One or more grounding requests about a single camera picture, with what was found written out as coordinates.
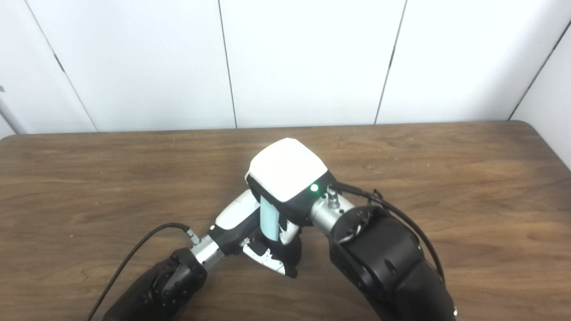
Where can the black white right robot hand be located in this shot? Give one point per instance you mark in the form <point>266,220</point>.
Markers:
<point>287,169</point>

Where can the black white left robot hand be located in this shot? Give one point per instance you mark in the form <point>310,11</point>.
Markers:
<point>234,216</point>

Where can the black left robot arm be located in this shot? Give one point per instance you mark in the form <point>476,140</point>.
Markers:
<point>156,290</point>

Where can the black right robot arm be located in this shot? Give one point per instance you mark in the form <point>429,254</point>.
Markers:
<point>383,263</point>

